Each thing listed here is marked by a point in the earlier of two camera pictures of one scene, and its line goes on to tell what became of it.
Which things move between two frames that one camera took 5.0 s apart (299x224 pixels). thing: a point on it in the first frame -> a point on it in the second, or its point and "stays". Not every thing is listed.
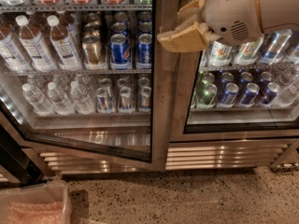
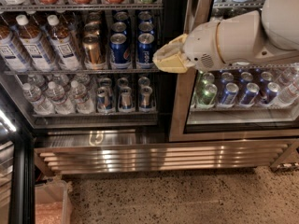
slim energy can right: x=145 y=99 stays
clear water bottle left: x=36 y=99 stays
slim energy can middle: x=125 y=99 stays
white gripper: x=231 y=12 -> x=202 y=49
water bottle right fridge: x=290 y=92 stays
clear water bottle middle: x=61 y=103 stays
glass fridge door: x=80 y=64 -> x=17 y=165
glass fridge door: x=235 y=91 stays
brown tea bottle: x=29 y=35 -> x=8 y=50
